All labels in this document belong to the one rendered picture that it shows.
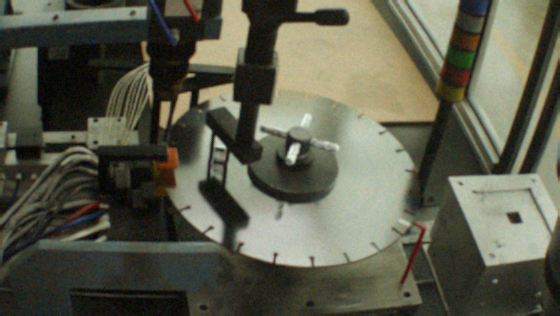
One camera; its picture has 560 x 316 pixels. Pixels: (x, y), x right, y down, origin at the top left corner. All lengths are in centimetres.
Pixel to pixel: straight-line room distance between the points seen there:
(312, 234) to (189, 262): 17
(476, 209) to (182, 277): 45
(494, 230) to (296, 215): 30
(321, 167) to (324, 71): 58
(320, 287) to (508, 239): 28
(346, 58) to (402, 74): 12
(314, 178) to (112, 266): 29
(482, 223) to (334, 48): 68
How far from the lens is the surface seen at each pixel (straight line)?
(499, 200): 114
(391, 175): 102
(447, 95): 116
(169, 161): 94
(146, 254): 80
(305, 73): 153
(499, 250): 105
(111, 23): 107
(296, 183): 96
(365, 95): 151
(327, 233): 92
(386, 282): 102
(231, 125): 93
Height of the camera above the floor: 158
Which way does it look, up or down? 39 degrees down
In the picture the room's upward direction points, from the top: 11 degrees clockwise
